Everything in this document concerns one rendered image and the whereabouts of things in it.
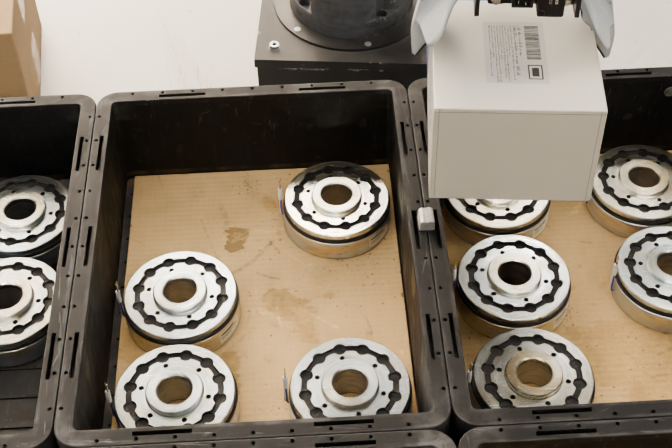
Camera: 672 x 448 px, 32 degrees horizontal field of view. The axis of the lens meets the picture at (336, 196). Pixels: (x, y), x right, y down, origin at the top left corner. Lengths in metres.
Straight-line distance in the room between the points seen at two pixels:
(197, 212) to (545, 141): 0.44
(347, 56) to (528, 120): 0.58
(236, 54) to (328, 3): 0.21
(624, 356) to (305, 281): 0.30
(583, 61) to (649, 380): 0.32
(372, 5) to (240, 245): 0.38
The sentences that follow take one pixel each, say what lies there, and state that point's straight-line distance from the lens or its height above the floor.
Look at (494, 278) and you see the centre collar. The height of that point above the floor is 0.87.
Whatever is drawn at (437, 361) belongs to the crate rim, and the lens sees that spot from 0.94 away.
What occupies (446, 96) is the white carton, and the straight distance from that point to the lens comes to 0.84.
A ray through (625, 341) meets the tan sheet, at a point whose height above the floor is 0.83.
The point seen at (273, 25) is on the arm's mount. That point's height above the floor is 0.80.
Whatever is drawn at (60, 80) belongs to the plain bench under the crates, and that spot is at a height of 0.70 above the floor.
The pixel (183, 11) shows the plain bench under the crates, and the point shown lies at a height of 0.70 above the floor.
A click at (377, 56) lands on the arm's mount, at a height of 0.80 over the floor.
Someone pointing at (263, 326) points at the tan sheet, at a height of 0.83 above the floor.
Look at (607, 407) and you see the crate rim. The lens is 0.93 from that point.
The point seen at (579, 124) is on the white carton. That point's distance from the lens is 0.85.
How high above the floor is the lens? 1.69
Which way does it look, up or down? 46 degrees down
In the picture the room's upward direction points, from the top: 1 degrees counter-clockwise
